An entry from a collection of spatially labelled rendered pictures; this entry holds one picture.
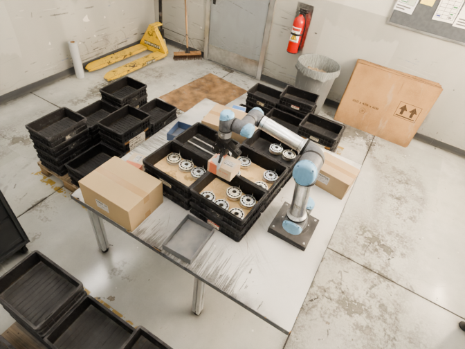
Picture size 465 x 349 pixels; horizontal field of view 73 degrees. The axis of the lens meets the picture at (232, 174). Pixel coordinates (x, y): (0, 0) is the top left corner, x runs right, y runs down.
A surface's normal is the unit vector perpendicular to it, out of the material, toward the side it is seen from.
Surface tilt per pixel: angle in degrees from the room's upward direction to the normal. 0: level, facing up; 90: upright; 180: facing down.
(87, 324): 0
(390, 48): 90
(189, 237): 0
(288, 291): 0
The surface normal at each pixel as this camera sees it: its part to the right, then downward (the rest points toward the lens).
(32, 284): 0.12, -0.71
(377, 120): -0.44, 0.33
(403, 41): -0.50, 0.56
